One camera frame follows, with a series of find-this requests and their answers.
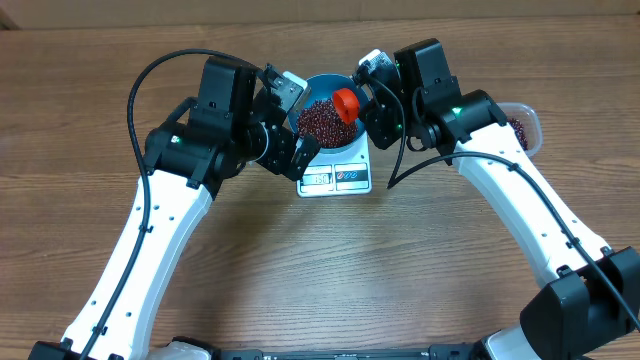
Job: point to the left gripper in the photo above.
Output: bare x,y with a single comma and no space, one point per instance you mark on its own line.
279,150

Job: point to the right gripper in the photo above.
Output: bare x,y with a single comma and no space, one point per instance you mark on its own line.
376,122

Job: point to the red beans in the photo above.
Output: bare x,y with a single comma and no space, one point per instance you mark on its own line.
321,120

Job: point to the blue metal bowl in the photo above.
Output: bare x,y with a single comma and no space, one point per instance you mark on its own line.
322,87

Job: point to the red scoop blue handle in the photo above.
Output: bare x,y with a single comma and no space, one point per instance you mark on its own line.
346,105

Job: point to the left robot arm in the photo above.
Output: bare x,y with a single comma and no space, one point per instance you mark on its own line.
237,117

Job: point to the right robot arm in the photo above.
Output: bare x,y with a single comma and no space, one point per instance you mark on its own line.
589,292

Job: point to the white kitchen scale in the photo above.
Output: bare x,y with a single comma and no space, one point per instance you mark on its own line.
338,171

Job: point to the clear plastic container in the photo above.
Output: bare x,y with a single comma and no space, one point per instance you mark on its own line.
525,122

